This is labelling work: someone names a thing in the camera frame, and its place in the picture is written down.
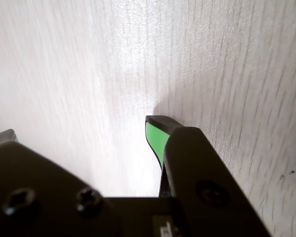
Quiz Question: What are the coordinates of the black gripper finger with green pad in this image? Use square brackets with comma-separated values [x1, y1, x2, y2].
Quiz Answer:
[145, 114, 272, 237]

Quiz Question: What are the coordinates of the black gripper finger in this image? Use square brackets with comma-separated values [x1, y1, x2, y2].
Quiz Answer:
[0, 128, 110, 237]

